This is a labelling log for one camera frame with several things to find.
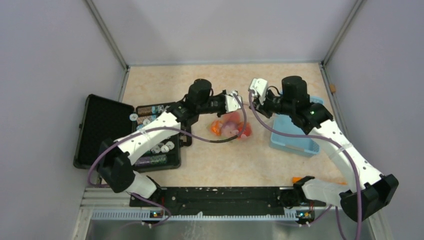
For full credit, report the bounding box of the blue plastic basket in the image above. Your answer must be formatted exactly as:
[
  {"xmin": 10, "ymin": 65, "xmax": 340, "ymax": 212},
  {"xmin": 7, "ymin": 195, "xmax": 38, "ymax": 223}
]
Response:
[{"xmin": 269, "ymin": 114, "xmax": 321, "ymax": 158}]

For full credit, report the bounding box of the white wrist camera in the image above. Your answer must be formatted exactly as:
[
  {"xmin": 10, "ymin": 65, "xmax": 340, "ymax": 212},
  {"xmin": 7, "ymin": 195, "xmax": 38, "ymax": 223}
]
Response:
[
  {"xmin": 224, "ymin": 90, "xmax": 243, "ymax": 113},
  {"xmin": 249, "ymin": 78, "xmax": 269, "ymax": 105}
]

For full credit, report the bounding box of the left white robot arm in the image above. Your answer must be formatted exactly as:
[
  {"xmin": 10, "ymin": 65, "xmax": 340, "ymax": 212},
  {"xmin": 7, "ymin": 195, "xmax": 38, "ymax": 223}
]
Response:
[{"xmin": 93, "ymin": 78, "xmax": 243, "ymax": 207}]

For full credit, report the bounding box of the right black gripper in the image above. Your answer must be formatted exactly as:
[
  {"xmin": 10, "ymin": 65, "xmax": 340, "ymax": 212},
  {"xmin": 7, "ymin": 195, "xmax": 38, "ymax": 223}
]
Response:
[{"xmin": 250, "ymin": 89, "xmax": 295, "ymax": 119}]

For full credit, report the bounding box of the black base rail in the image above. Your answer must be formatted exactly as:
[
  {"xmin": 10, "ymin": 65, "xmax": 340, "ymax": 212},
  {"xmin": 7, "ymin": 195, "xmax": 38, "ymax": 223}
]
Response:
[{"xmin": 150, "ymin": 186, "xmax": 326, "ymax": 217}]

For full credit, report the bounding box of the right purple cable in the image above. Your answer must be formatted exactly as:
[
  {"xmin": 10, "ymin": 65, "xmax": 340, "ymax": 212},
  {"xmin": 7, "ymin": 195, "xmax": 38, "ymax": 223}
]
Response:
[{"xmin": 248, "ymin": 91, "xmax": 364, "ymax": 240}]

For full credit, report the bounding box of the clear zip top bag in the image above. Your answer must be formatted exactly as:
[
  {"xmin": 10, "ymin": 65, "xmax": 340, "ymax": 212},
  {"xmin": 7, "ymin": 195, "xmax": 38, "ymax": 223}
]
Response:
[{"xmin": 208, "ymin": 106, "xmax": 253, "ymax": 143}]

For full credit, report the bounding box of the peach fruit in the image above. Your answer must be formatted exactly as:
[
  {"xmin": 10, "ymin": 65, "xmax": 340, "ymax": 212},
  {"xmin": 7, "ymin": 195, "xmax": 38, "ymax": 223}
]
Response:
[{"xmin": 222, "ymin": 111, "xmax": 242, "ymax": 124}]

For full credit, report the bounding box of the purple cable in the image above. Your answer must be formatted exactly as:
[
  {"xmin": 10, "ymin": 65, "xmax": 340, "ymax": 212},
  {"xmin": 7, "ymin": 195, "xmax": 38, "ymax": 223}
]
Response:
[
  {"xmin": 248, "ymin": 91, "xmax": 364, "ymax": 240},
  {"xmin": 86, "ymin": 92, "xmax": 249, "ymax": 227}
]

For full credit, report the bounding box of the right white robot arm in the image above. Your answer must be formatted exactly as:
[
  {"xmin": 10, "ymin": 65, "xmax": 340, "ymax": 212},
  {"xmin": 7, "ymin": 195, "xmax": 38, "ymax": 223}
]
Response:
[{"xmin": 248, "ymin": 76, "xmax": 399, "ymax": 223}]

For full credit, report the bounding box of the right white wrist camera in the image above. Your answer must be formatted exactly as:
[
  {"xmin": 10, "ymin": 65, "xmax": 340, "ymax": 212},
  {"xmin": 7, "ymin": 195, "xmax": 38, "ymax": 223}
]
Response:
[{"xmin": 249, "ymin": 78, "xmax": 269, "ymax": 105}]

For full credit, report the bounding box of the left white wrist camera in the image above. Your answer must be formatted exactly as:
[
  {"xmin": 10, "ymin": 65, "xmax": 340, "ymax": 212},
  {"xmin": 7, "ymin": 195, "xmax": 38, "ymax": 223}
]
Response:
[{"xmin": 224, "ymin": 90, "xmax": 243, "ymax": 113}]

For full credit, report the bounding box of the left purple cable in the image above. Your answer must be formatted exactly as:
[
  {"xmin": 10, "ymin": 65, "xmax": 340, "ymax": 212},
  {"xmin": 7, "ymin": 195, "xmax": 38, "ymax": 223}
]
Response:
[{"xmin": 86, "ymin": 92, "xmax": 249, "ymax": 227}]

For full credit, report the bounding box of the small brown object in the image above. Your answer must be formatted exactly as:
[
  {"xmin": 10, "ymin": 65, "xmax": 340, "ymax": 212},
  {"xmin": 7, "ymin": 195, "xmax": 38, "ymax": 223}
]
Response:
[{"xmin": 328, "ymin": 83, "xmax": 336, "ymax": 94}]

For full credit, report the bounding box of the orange carrot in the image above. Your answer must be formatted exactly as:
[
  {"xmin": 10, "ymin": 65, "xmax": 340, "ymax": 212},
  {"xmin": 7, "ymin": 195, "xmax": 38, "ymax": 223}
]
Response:
[{"xmin": 292, "ymin": 177, "xmax": 347, "ymax": 185}]

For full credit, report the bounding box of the black open tool case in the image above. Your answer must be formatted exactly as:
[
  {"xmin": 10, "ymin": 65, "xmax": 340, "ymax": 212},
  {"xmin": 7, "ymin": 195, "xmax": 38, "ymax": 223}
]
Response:
[{"xmin": 73, "ymin": 94, "xmax": 193, "ymax": 173}]

